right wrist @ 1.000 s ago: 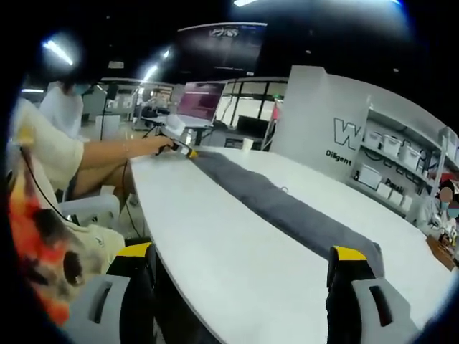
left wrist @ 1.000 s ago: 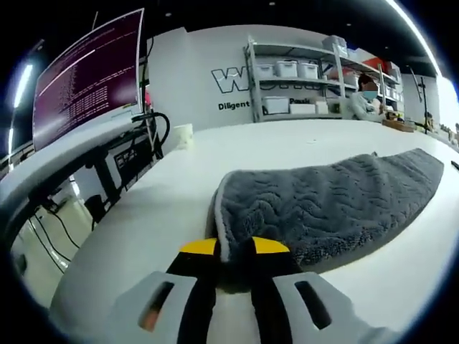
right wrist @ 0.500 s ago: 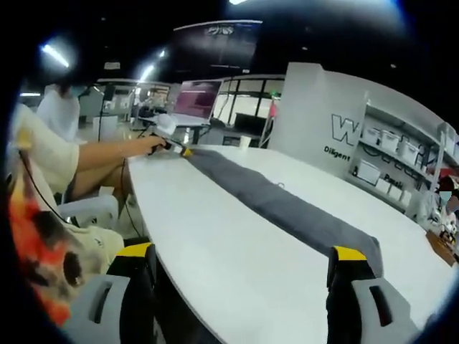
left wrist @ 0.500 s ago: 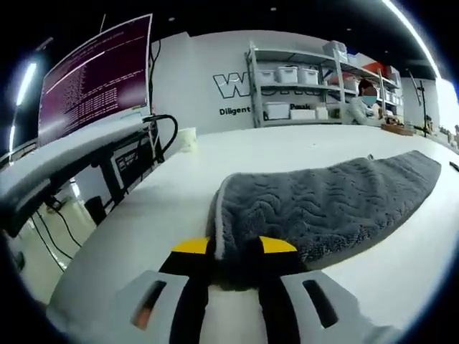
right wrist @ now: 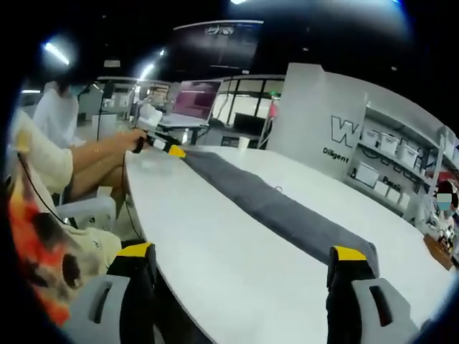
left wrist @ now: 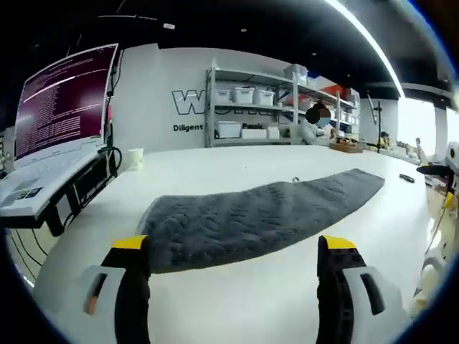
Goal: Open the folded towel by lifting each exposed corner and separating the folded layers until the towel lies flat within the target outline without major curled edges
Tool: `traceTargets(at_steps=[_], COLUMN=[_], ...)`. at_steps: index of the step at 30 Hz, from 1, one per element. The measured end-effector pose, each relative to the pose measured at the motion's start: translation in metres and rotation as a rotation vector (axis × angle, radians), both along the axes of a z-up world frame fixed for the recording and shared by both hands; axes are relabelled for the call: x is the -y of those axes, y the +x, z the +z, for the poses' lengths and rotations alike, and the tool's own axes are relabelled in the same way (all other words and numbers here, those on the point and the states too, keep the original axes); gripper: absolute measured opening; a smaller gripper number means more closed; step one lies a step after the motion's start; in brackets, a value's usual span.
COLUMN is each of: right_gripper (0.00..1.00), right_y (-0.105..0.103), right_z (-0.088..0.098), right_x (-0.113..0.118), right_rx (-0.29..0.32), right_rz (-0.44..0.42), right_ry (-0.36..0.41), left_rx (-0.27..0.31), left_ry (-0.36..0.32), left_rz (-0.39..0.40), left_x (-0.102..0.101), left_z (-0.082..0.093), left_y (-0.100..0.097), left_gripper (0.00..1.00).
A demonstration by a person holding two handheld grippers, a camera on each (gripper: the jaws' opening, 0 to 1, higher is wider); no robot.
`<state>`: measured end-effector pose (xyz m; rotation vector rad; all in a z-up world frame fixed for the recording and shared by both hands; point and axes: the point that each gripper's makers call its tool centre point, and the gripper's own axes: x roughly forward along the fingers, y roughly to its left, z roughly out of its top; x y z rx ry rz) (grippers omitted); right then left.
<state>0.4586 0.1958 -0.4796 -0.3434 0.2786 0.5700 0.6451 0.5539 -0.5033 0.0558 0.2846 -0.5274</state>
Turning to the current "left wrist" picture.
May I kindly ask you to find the ceiling light strip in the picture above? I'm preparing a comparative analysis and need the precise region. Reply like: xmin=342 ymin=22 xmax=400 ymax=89
xmin=323 ymin=0 xmax=409 ymax=98

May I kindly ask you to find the black laptop stand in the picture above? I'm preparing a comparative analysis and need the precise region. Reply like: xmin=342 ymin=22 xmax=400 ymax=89
xmin=42 ymin=144 xmax=123 ymax=238

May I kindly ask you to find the wooden tray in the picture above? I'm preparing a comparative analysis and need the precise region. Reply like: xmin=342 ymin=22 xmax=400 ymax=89
xmin=328 ymin=137 xmax=365 ymax=155

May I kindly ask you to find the black tripod stand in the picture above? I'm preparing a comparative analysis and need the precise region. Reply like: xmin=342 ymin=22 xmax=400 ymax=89
xmin=366 ymin=90 xmax=387 ymax=154

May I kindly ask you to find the grey metal shelf rack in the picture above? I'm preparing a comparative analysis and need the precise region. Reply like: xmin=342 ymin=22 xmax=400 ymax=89
xmin=204 ymin=58 xmax=361 ymax=148

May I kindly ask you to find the white chair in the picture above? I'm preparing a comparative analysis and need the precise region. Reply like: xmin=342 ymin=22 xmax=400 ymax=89
xmin=411 ymin=243 xmax=451 ymax=318

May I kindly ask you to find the grey towel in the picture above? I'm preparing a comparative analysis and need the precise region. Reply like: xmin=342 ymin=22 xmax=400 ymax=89
xmin=137 ymin=168 xmax=387 ymax=275

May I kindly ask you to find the white cup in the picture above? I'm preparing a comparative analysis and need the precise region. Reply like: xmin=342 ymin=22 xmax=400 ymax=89
xmin=123 ymin=147 xmax=146 ymax=172

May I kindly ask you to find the row of white storage bins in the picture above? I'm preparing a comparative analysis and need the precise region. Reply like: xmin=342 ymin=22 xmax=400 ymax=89
xmin=214 ymin=63 xmax=359 ymax=140

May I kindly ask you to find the white laptop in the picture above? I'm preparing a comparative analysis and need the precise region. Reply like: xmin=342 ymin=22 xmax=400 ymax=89
xmin=0 ymin=42 xmax=121 ymax=220

